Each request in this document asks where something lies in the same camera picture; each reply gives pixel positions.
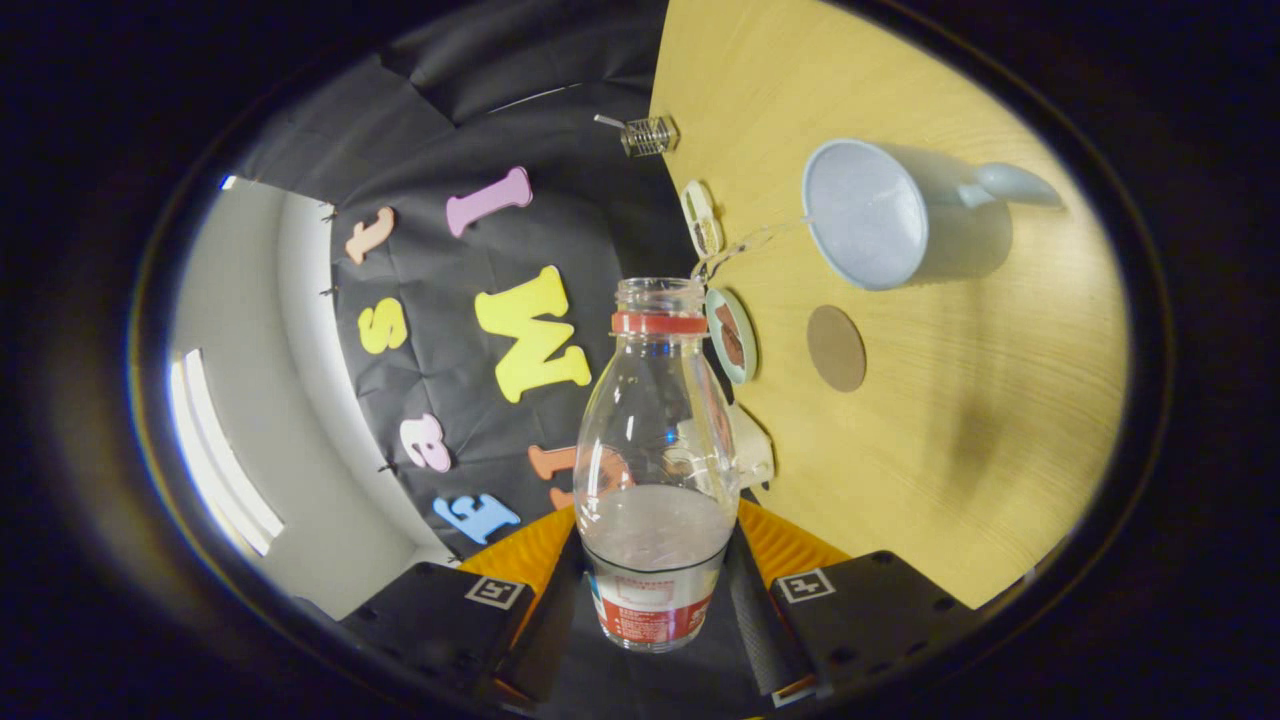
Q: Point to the white divided dish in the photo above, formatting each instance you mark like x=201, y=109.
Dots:
x=702, y=220

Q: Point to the round brown coaster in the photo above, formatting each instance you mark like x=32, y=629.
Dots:
x=836, y=348

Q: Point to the black backdrop cloth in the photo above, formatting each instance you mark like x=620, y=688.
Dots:
x=440, y=130

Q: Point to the white toaster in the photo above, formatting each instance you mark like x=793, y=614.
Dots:
x=755, y=450

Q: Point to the pale green plate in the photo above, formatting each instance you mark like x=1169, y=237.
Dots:
x=745, y=372

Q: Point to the long ceiling light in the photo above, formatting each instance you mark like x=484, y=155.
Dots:
x=215, y=450

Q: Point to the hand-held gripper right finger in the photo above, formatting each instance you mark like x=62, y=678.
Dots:
x=765, y=640

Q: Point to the clear juice bottle red collar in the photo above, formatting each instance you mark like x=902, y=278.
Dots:
x=655, y=540

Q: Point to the brown meat piece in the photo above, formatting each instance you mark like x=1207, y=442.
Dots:
x=735, y=350
x=726, y=320

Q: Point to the white cup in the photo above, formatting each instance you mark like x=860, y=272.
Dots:
x=870, y=215

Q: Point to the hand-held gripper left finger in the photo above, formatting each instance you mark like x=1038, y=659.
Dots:
x=550, y=640

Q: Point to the metal spoon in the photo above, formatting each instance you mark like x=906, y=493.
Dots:
x=608, y=120

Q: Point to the wooden table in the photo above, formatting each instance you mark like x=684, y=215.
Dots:
x=980, y=400

